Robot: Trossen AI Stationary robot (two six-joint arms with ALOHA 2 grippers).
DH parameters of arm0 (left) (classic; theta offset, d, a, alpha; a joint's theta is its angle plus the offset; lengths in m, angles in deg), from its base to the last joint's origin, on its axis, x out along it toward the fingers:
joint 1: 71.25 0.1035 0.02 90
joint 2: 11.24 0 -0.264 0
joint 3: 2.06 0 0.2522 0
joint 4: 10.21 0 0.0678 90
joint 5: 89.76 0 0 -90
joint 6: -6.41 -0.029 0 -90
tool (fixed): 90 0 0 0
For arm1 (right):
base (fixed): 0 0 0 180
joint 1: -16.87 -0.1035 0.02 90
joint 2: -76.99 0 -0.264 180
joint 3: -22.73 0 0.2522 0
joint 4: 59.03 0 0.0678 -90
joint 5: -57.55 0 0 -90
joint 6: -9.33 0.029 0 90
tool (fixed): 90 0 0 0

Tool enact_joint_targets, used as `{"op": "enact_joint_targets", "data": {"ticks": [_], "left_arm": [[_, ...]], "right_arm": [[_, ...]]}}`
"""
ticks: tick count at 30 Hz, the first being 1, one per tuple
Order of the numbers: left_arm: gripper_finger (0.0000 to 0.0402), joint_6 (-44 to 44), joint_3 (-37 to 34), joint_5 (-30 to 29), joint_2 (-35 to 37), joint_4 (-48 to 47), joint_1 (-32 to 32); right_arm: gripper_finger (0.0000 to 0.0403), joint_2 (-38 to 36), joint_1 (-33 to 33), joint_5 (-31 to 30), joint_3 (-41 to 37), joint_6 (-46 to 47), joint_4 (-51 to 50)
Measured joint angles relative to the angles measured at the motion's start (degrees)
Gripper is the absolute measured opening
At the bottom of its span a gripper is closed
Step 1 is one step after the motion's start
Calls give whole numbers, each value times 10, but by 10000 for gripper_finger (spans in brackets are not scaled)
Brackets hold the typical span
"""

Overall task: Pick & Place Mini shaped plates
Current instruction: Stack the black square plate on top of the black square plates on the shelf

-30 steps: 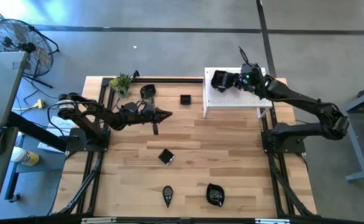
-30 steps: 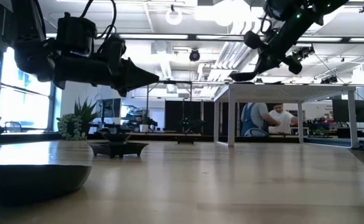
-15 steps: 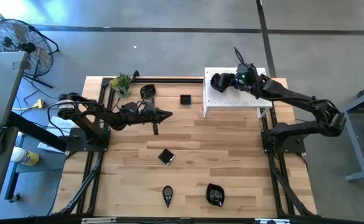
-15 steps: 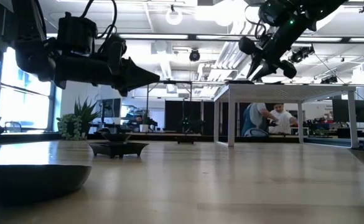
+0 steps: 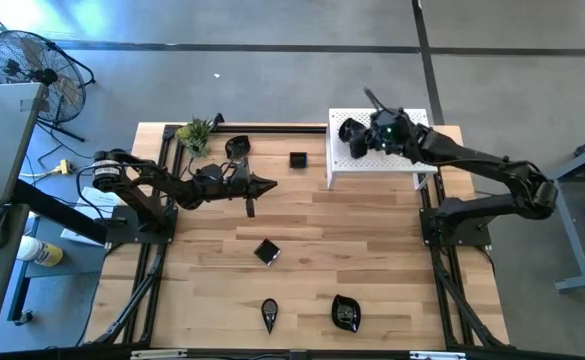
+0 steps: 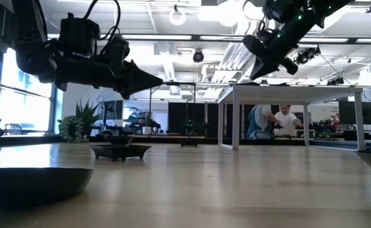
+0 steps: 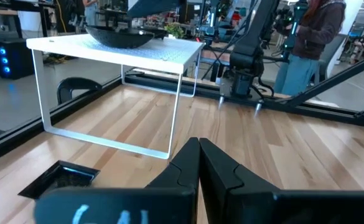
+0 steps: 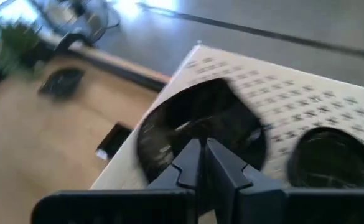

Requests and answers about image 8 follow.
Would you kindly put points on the green succulent plant in pot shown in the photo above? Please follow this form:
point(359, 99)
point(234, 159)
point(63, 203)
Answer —
point(18, 43)

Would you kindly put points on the black square mini plate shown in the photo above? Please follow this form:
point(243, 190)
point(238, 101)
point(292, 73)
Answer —
point(114, 140)

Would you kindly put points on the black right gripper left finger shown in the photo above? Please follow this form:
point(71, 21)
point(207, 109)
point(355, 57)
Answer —
point(181, 174)

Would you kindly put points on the black leaf-shaped mini plate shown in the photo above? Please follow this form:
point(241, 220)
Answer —
point(200, 109)
point(62, 83)

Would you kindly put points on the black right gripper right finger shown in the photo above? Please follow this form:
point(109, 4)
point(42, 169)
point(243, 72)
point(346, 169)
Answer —
point(228, 180)

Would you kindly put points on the white perforated metal shelf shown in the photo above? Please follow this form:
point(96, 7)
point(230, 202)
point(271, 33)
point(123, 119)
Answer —
point(293, 93)

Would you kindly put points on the black teardrop mini plate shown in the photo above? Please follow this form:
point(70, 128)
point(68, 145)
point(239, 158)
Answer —
point(334, 155)

